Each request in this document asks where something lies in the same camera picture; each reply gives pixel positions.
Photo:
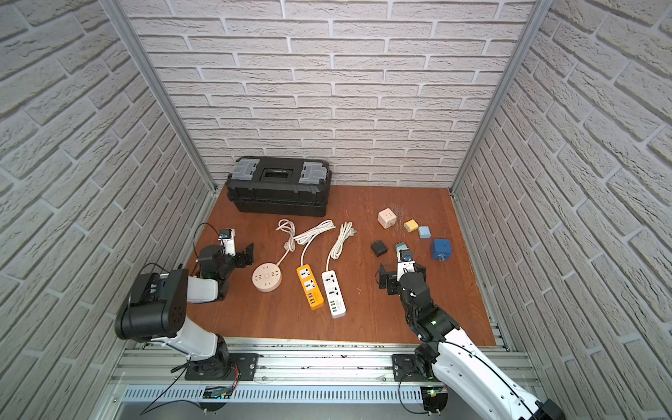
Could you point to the yellow charger plug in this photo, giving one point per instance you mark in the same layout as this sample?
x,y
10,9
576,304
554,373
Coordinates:
x,y
411,226

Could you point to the aluminium rail frame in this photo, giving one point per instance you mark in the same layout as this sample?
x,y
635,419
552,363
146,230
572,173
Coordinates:
x,y
149,380

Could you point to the dark blue adapter plug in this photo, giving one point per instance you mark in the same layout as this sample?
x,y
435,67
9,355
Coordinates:
x,y
441,249

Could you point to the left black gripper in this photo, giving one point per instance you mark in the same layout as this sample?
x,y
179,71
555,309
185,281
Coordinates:
x,y
240,257

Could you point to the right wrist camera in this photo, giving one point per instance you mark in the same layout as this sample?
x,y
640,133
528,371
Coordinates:
x,y
405,261

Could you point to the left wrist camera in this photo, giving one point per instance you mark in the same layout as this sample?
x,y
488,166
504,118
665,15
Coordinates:
x,y
226,239

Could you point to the light blue charger plug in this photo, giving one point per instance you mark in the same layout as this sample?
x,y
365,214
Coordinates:
x,y
424,232

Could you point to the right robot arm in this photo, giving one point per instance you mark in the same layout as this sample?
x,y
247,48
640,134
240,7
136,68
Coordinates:
x,y
448,355

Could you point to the black plug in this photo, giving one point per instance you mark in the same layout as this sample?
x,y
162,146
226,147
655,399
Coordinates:
x,y
379,248

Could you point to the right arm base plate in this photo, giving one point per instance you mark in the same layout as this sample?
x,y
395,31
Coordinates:
x,y
406,368

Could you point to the white power strip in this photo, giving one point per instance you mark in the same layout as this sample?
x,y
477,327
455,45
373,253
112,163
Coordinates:
x,y
334,296

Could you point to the round pink power socket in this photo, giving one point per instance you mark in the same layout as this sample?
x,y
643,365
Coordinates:
x,y
267,277

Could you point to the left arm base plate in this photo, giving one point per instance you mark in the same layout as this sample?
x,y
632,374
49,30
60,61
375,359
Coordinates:
x,y
237,366

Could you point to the black plastic toolbox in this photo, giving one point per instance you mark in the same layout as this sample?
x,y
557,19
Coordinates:
x,y
280,186

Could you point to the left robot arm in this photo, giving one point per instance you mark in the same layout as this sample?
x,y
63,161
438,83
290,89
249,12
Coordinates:
x,y
156,308

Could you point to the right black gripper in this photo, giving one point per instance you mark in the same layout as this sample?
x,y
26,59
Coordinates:
x,y
388,277

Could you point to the teal plug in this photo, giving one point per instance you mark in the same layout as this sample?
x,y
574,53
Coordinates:
x,y
400,245

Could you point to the orange power strip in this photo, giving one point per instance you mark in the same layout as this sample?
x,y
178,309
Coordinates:
x,y
310,286

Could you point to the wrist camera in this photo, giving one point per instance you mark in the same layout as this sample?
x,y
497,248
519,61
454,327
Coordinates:
x,y
405,261
226,239

